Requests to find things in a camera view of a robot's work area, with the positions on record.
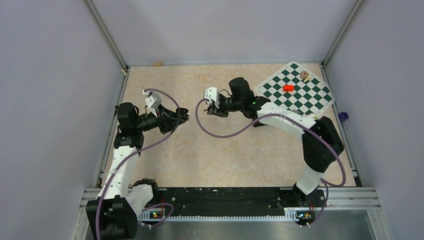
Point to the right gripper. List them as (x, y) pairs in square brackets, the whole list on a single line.
[(213, 110)]

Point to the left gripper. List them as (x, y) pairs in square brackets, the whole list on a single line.
[(168, 119)]

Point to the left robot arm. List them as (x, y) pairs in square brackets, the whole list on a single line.
[(114, 213)]

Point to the cork on back edge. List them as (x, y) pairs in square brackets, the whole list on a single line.
[(157, 64)]

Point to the red block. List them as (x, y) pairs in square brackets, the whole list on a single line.
[(288, 88)]

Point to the green white chessboard mat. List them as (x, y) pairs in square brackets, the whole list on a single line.
[(311, 98)]

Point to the small beige figurine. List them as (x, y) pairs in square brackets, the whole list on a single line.
[(305, 76)]

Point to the purple object at right edge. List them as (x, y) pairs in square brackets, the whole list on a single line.
[(343, 116)]

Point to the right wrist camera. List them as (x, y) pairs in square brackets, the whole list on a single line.
[(211, 94)]

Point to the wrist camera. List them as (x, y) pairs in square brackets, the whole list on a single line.
[(211, 94), (153, 101)]

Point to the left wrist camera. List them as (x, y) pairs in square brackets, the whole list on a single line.
[(153, 101)]

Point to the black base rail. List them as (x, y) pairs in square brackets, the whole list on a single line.
[(234, 203)]

